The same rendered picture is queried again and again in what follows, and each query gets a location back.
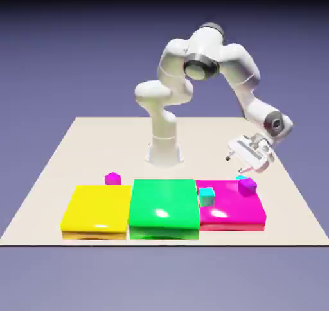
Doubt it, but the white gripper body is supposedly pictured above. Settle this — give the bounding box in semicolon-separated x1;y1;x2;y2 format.
227;135;276;173

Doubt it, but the small purple cube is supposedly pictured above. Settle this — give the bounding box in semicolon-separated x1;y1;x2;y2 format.
237;177;258;198

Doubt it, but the small magenta cube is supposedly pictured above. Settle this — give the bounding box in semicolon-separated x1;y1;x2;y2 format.
104;172;122;186

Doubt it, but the large magenta box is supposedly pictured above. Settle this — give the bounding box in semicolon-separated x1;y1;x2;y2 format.
195;179;267;233

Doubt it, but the large green box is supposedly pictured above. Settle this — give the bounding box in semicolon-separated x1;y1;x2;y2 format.
128;179;201;240

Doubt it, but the large yellow box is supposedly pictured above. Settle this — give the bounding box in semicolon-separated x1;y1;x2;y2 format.
60;184;132;240

